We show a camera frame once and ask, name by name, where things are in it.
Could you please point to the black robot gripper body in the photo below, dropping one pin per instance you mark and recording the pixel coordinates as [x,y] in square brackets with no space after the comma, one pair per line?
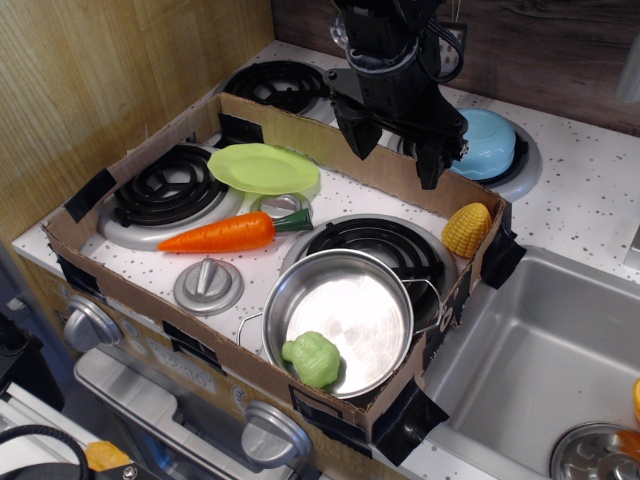
[401,98]

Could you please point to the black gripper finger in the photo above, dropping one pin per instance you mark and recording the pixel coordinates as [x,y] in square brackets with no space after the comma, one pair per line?
[358,128]
[432,159]

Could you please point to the green toy broccoli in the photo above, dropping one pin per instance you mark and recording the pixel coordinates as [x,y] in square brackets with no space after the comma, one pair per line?
[316,359]

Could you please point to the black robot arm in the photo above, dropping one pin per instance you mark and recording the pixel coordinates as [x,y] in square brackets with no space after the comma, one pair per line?
[389,30]

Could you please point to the silver metal pan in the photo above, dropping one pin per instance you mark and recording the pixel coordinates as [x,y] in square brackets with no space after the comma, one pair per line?
[356,302]

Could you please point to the light blue plastic bowl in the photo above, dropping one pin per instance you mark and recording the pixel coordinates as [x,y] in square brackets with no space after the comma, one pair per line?
[490,145]

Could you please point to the yellow toy corn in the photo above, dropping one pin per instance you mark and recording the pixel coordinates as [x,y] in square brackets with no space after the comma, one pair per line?
[466,230]

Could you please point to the back left black burner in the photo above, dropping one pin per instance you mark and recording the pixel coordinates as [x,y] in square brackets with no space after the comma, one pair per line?
[292,86]

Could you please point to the black burner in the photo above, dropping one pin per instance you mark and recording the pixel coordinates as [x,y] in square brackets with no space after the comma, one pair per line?
[175,194]
[415,255]
[524,172]
[292,86]

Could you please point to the silver hanging spatula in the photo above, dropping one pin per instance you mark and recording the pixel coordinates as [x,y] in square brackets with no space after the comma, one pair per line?
[452,46]

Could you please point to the back right black burner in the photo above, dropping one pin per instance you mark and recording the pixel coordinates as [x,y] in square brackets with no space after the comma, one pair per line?
[524,172]

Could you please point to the silver hanging strainer ladle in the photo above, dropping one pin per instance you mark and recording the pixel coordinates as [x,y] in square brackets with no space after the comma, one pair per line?
[337,30]

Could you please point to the light green plastic plate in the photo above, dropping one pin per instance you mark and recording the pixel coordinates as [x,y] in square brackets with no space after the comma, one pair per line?
[263,169]

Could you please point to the silver stove knob middle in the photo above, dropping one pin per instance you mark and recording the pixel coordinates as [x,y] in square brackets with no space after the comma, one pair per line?
[282,205]

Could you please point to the silver stove knob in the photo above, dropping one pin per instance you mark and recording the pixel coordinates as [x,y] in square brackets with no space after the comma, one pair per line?
[208,287]
[282,205]

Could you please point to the front right black burner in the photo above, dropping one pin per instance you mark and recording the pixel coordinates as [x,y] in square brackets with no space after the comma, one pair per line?
[415,255]

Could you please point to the orange toy carrot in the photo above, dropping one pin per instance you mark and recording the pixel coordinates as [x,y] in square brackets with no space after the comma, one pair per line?
[239,233]

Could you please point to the front left black burner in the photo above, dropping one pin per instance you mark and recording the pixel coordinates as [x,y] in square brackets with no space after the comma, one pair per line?
[175,194]

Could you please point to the silver stove knob front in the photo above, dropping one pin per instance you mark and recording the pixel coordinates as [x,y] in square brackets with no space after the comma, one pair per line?
[208,287]

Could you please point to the silver sink basin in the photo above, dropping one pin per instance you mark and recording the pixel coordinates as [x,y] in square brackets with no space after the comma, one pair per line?
[551,349]

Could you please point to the silver oven knob right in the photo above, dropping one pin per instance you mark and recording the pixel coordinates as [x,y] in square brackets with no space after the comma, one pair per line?
[271,439]

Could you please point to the silver oven knob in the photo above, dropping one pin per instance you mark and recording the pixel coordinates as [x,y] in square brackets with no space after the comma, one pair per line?
[88,326]
[271,439]

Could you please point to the silver oven knob left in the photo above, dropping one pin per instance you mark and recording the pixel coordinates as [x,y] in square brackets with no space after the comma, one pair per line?
[88,326]

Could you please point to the orange toy in sink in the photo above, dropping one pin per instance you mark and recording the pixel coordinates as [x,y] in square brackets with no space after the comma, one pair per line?
[634,420]

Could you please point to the orange yellow cloth piece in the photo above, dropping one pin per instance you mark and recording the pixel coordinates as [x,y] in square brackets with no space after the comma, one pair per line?
[102,455]

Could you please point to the silver oven door handle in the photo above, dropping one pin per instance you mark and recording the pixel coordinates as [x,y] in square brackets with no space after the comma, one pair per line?
[179,435]

